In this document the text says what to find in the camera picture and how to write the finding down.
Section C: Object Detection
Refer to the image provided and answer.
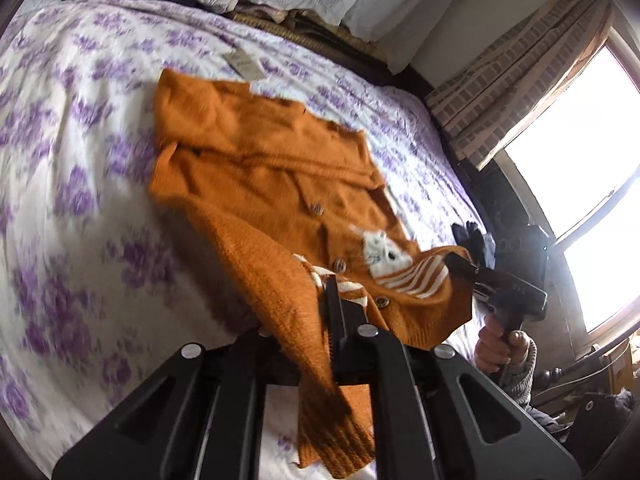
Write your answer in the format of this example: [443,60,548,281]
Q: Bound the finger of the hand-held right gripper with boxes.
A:
[444,252,493,293]

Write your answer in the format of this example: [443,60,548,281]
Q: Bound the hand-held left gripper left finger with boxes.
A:
[52,327,321,480]

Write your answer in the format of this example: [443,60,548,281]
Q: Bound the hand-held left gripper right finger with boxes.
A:
[325,275,583,480]

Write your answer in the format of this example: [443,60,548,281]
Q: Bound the orange knitted cat cardigan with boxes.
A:
[149,67,476,478]

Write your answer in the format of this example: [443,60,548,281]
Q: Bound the person's right forearm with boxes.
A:
[500,335,566,436]

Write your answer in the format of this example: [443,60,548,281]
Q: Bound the dark navy clothes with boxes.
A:
[450,220,497,266]

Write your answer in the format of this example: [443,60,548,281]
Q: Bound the person's right hand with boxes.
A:
[474,312,532,373]

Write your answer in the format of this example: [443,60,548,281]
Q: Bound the cardboard box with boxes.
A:
[602,337,636,391]

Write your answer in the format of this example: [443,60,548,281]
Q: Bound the bright window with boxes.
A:
[502,42,640,333]

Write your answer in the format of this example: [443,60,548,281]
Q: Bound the beige checked curtain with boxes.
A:
[425,0,616,171]

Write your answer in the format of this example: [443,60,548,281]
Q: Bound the grey paper hang tag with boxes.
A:
[222,50,266,82]

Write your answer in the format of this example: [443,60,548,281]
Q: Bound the purple floral bed sheet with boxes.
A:
[0,0,493,480]

